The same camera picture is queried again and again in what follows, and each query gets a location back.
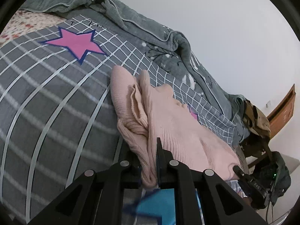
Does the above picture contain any grey checked blanket with stars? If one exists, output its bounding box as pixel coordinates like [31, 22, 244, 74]
[0, 14, 238, 225]

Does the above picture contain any grey-green printed quilt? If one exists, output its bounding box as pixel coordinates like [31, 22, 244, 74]
[21, 0, 250, 142]

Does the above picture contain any wooden door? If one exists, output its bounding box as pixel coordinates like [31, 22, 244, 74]
[267, 84, 296, 139]

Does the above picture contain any wooden chair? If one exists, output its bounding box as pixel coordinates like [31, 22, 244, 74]
[240, 132, 273, 169]

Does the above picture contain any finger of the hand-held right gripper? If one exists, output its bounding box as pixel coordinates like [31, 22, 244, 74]
[233, 165, 258, 190]

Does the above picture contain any floral bed sheet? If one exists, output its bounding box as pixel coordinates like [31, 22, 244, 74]
[0, 10, 69, 46]

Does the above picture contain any brown clothes pile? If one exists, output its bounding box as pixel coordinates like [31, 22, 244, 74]
[243, 100, 272, 139]

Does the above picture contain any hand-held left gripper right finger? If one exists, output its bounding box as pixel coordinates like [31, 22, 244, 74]
[156, 137, 268, 225]

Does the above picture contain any pink ribbed sweater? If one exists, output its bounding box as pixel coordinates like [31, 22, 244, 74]
[110, 66, 242, 188]

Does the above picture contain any dark green jacket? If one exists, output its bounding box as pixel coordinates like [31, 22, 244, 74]
[254, 151, 291, 201]

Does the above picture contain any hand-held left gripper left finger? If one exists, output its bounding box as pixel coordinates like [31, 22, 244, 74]
[28, 160, 142, 225]

